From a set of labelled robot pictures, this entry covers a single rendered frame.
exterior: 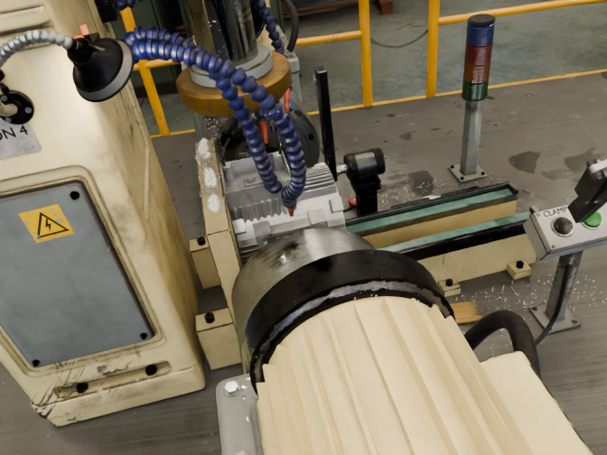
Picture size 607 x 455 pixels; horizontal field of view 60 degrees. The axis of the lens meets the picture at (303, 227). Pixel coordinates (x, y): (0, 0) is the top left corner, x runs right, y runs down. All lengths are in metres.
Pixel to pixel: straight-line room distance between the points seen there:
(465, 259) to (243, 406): 0.69
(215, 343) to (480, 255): 0.57
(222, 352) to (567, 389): 0.63
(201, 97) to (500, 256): 0.72
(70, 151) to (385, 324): 0.48
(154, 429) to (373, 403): 0.75
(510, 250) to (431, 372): 0.85
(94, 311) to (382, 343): 0.59
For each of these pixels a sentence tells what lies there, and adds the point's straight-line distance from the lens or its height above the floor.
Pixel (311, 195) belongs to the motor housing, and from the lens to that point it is 0.96.
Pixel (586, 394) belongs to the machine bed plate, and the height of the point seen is 0.80.
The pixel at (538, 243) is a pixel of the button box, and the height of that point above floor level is 1.04.
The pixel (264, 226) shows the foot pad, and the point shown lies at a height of 1.07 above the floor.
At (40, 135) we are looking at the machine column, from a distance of 0.72.
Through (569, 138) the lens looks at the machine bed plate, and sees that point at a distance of 1.71.
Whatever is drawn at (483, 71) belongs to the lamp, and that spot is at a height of 1.10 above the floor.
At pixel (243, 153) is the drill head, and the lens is 1.14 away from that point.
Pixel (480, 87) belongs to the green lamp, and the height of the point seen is 1.06.
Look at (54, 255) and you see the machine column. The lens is 0.82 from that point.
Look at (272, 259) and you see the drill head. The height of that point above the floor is 1.15.
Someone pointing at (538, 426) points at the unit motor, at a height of 1.31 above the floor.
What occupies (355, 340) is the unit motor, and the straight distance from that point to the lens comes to 0.38.
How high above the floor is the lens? 1.65
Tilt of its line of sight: 39 degrees down
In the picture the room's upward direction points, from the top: 9 degrees counter-clockwise
